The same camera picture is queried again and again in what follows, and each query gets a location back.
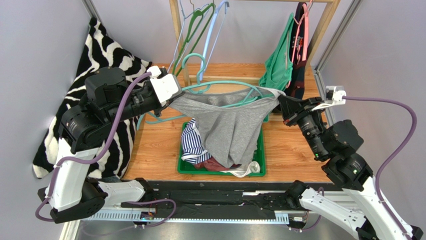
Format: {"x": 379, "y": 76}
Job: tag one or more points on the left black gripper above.
{"x": 157, "y": 112}

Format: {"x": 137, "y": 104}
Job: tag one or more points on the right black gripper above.
{"x": 293, "y": 110}

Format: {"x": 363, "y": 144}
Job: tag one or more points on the teal plastic hanger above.
{"x": 200, "y": 87}

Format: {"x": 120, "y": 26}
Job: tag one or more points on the blue white striped tank top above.
{"x": 193, "y": 151}

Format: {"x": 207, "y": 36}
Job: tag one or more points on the grey tank top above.
{"x": 229, "y": 134}

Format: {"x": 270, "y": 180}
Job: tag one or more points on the red tank top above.
{"x": 212, "y": 165}

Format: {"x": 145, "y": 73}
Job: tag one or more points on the green plastic hanger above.
{"x": 194, "y": 26}

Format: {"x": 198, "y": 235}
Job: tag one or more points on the light blue wire hanger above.
{"x": 177, "y": 14}

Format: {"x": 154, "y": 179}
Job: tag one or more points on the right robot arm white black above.
{"x": 336, "y": 146}

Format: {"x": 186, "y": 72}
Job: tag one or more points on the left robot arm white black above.
{"x": 86, "y": 132}

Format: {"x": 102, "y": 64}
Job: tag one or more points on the navy maroon tank top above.
{"x": 297, "y": 85}

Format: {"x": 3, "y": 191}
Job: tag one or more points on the green tank top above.
{"x": 279, "y": 65}

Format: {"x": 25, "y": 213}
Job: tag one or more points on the pink plastic hanger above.
{"x": 302, "y": 36}

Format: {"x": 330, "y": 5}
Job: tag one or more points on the green plastic tray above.
{"x": 184, "y": 167}

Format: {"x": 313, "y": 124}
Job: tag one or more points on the zebra print blanket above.
{"x": 99, "y": 51}

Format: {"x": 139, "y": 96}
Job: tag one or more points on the wooden clothes rack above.
{"x": 250, "y": 72}

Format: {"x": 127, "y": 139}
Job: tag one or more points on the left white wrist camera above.
{"x": 166, "y": 85}

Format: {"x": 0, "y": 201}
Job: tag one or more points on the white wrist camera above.
{"x": 166, "y": 85}
{"x": 334, "y": 96}

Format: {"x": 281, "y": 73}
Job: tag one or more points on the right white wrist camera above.
{"x": 334, "y": 96}

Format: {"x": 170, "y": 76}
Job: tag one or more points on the pink wire hanger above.
{"x": 293, "y": 40}

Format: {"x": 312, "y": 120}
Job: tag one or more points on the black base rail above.
{"x": 230, "y": 202}

